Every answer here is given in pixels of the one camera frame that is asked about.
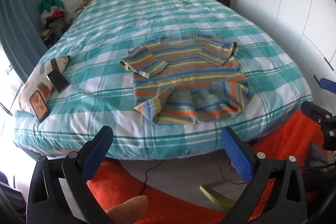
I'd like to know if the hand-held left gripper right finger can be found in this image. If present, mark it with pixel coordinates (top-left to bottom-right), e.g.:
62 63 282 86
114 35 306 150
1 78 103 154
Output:
221 127 307 224

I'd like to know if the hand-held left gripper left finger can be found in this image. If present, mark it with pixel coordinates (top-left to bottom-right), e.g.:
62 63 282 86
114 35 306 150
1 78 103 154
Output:
26 125 116 224

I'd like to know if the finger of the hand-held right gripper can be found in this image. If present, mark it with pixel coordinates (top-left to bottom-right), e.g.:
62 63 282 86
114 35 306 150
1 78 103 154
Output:
301 100 336 152
319 78 336 94

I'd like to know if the striped knit sweater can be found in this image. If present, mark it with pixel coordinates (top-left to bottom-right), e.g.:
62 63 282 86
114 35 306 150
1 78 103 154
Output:
120 33 255 125

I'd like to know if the pile of colourful clothes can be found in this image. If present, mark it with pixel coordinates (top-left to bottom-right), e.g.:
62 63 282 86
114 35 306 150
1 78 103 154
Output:
36 0 66 43

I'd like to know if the smartphone with lit screen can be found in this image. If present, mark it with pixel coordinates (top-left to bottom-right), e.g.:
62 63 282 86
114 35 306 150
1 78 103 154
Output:
29 90 50 123

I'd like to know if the smartphone with dark screen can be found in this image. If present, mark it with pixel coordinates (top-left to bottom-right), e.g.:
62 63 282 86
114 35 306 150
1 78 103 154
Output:
46 68 70 94

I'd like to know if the white wardrobe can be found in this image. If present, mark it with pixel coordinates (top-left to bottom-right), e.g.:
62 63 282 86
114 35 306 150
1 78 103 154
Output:
231 0 336 98

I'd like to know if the patterned pillow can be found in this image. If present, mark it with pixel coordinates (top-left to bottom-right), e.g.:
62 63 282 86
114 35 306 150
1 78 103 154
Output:
18 55 71 114

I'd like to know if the teal plaid blanket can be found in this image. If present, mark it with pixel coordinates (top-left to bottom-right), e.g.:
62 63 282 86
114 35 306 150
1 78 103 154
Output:
13 0 314 161

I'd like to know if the blue curtain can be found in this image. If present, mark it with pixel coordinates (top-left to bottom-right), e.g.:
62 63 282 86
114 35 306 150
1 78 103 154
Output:
0 0 49 83

